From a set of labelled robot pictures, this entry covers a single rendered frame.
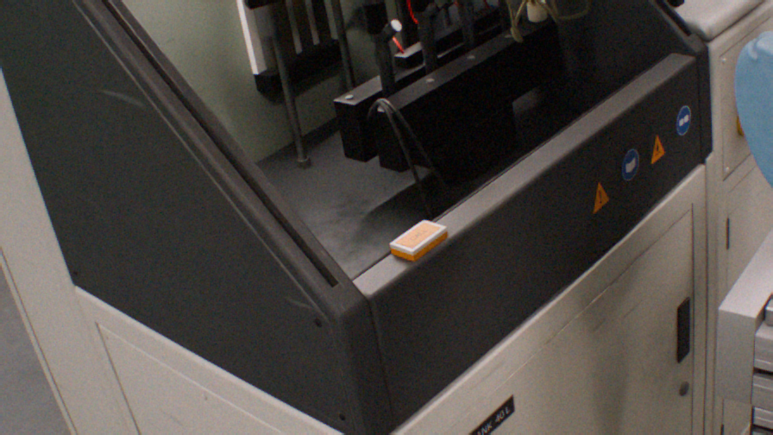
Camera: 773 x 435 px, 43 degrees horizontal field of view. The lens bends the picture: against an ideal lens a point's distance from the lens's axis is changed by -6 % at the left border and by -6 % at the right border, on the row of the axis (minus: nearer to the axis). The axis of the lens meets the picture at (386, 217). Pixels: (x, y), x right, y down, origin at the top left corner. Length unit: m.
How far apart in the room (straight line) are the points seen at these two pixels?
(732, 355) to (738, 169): 0.77
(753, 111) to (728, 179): 0.93
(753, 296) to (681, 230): 0.62
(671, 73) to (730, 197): 0.30
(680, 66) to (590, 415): 0.46
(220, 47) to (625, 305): 0.65
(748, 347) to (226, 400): 0.63
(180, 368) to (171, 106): 0.40
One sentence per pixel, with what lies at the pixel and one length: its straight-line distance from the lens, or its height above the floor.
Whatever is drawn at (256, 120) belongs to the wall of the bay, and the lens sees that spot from 1.53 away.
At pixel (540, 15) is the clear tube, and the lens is 1.45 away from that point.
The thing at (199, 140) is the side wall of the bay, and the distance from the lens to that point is 0.98.
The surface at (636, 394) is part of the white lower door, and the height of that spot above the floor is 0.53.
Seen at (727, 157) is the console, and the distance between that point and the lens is 1.53.
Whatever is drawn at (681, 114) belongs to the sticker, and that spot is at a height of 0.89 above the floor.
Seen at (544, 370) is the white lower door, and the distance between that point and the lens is 1.23.
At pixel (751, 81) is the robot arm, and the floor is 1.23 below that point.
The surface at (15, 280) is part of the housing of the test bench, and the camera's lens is 1.68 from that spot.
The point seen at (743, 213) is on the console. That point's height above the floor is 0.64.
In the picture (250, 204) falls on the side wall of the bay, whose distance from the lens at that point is 0.96.
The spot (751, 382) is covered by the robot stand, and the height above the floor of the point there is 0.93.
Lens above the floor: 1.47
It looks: 29 degrees down
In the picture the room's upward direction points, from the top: 11 degrees counter-clockwise
